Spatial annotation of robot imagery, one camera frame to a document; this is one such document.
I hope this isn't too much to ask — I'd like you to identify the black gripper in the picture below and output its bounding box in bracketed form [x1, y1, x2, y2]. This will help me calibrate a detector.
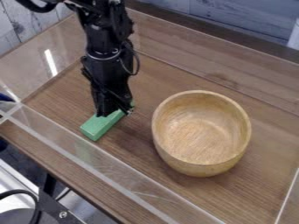
[80, 51, 134, 117]

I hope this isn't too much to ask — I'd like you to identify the green rectangular block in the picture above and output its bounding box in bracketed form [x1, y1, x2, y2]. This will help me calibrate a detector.
[79, 102, 135, 142]

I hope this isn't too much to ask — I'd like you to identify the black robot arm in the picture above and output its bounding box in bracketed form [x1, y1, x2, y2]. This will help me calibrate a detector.
[16, 0, 140, 116]

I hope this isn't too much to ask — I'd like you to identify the brown wooden bowl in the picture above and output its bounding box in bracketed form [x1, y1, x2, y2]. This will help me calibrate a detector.
[151, 90, 252, 177]

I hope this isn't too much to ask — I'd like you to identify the clear acrylic front wall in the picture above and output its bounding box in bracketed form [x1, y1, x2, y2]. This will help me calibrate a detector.
[0, 83, 224, 224]

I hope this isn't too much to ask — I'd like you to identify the black metal bracket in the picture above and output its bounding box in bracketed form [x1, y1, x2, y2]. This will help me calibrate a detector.
[39, 192, 87, 224]

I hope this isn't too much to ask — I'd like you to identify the black cable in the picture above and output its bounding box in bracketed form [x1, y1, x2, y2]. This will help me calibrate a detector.
[0, 188, 43, 224]

